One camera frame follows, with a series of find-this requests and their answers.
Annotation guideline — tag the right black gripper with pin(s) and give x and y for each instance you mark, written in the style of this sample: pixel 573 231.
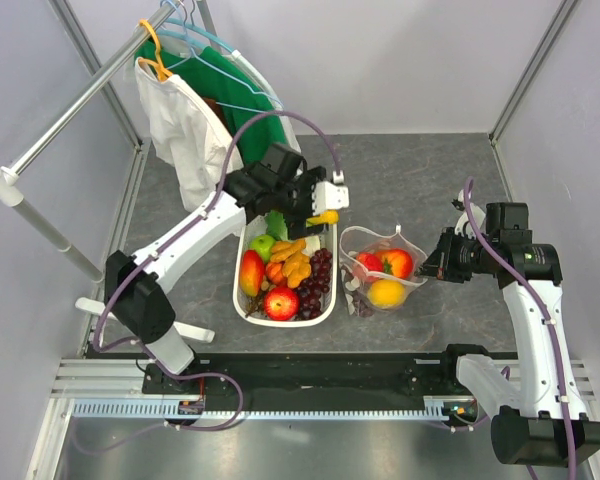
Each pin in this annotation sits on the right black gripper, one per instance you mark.
pixel 441 264

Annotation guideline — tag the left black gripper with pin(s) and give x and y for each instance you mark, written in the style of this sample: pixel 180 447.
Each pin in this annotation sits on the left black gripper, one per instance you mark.
pixel 296 225

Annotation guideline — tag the yellow red mango back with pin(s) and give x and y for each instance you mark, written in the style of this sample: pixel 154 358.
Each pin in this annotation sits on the yellow red mango back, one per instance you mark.
pixel 328 217

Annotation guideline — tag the red tomato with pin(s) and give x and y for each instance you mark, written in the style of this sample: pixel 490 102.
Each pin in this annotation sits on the red tomato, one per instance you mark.
pixel 396 262

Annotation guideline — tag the yellow lemon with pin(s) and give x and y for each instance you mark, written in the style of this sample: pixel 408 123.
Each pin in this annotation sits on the yellow lemon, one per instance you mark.
pixel 386 294

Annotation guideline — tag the clear polka dot zip bag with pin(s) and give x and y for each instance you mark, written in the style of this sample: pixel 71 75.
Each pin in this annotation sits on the clear polka dot zip bag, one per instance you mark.
pixel 357 239

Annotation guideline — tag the red apple back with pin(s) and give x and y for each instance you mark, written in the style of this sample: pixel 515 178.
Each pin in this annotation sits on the red apple back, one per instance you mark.
pixel 366 262

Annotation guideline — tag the red apple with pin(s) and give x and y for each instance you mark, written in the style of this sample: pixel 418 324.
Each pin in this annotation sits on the red apple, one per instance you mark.
pixel 281 304
pixel 366 262

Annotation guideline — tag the dark purple grape bunch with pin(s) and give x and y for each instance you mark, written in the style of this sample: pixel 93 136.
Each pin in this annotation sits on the dark purple grape bunch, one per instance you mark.
pixel 356 302

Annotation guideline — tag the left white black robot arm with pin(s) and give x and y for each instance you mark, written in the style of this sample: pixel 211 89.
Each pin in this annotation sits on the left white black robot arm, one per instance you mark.
pixel 136 286

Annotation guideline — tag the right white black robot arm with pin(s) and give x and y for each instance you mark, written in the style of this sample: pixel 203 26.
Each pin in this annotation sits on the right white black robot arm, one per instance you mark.
pixel 542 420

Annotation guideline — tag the green cabbage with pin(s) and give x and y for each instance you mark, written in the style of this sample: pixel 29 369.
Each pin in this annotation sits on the green cabbage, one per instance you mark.
pixel 276 226

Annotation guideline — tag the yellow ginger root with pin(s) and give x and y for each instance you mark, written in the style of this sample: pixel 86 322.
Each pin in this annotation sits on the yellow ginger root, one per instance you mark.
pixel 296 265

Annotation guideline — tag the green apple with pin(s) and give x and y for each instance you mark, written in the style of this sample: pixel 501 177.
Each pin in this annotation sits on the green apple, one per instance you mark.
pixel 263 245

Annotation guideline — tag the small orange pumpkin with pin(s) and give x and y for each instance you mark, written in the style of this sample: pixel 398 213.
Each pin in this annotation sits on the small orange pumpkin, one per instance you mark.
pixel 274 273

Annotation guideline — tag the dark grape bunch right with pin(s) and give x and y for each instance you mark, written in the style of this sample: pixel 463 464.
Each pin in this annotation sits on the dark grape bunch right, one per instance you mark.
pixel 313 290

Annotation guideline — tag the white plastic fruit basket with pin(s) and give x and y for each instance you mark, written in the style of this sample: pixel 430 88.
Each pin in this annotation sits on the white plastic fruit basket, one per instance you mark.
pixel 251 309

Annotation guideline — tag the red yellow mango left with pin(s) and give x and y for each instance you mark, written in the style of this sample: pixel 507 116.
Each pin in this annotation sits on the red yellow mango left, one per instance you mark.
pixel 251 273

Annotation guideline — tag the red apple front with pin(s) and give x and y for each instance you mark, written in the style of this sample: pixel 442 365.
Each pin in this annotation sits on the red apple front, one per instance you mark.
pixel 281 304

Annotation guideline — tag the green shirt on hanger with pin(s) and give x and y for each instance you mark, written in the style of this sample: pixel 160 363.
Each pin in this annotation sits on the green shirt on hanger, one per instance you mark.
pixel 231 119

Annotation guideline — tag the white shirt on hanger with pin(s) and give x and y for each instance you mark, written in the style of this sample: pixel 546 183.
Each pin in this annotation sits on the white shirt on hanger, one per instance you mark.
pixel 186 133

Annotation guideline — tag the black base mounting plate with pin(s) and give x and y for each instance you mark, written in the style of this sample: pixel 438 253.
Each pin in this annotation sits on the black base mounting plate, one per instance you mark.
pixel 335 379

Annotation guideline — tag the orange clothes hanger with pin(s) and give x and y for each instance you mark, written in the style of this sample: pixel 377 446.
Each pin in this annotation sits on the orange clothes hanger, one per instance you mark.
pixel 156 64

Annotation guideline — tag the blue clothes hanger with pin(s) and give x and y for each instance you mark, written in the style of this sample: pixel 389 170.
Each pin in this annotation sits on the blue clothes hanger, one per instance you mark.
pixel 211 71

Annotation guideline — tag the metal clothes rack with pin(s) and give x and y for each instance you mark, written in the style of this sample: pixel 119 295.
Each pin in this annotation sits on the metal clothes rack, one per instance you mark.
pixel 82 182

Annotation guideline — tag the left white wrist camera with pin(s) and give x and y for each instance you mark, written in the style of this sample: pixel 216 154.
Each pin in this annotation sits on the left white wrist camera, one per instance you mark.
pixel 330 194

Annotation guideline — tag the light blue cable duct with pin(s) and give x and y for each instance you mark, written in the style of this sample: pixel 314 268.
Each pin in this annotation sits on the light blue cable duct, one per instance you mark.
pixel 429 408

